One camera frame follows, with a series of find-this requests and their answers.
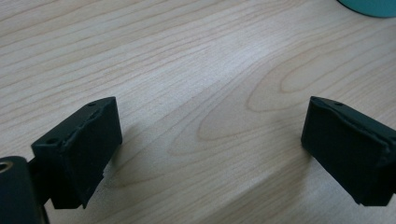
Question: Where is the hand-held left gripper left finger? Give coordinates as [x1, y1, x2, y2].
[30, 96, 123, 210]

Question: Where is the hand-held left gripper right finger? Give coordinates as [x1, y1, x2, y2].
[300, 95, 396, 207]

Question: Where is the teal round object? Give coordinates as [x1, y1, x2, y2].
[336, 0, 396, 19]

